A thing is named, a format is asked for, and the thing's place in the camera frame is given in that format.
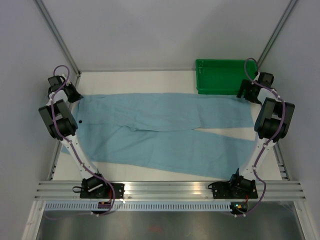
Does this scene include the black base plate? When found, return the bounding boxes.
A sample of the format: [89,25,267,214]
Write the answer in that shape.
[79,179,125,200]
[207,181,258,200]

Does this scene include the white slotted cable duct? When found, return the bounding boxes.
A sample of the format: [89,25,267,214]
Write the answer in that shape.
[44,201,231,212]

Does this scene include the aluminium mounting rail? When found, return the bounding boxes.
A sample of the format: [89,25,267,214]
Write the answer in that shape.
[34,180,306,202]

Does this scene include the left aluminium frame post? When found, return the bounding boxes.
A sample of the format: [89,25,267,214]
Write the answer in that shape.
[33,0,81,76]

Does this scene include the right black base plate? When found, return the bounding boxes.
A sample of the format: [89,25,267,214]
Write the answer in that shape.
[207,181,258,200]

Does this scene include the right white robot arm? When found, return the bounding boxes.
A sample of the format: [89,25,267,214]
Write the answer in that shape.
[227,72,295,198]

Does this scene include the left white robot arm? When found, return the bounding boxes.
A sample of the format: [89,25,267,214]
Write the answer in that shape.
[38,75,109,199]

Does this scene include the right aluminium frame post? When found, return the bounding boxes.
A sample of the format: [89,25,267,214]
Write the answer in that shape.
[257,0,299,69]

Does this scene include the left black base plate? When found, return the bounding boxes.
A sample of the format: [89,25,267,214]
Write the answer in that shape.
[79,179,125,200]

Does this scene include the green plastic tray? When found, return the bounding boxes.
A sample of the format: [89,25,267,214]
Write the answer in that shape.
[195,59,257,96]

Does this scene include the light blue trousers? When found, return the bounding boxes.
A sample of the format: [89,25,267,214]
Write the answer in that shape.
[72,93,255,179]

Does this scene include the aluminium frame post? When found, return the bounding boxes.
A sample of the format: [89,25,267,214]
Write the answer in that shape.
[33,0,81,76]
[257,0,299,69]

